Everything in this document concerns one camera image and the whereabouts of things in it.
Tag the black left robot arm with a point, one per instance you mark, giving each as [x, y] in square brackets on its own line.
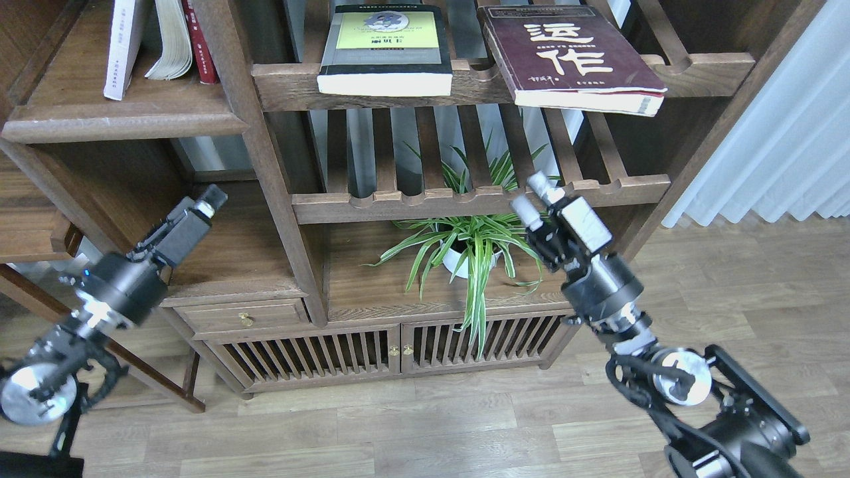
[69, 370]

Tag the maroon book with white characters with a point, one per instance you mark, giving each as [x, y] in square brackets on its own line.
[569, 57]

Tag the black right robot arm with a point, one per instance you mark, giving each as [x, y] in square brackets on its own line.
[717, 419]

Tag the yellow and black book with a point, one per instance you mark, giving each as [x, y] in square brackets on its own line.
[386, 50]

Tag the dark wooden bookshelf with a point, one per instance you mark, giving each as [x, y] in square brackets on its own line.
[314, 180]

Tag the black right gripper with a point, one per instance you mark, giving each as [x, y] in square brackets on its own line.
[601, 287]

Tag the green spider plant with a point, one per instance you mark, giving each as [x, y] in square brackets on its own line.
[478, 239]

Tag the white sheer curtain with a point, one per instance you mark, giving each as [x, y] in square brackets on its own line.
[788, 154]

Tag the pale pink white book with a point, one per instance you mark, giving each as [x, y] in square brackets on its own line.
[126, 31]

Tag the red upright book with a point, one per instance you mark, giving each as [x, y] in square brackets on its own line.
[203, 60]

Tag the white plant pot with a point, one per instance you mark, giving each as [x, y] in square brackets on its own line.
[460, 259]

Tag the cream-paged upright book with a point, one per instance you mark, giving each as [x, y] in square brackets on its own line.
[177, 53]

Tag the brass drawer knob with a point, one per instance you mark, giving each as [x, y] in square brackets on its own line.
[246, 320]

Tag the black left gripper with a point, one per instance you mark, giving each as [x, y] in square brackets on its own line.
[119, 291]

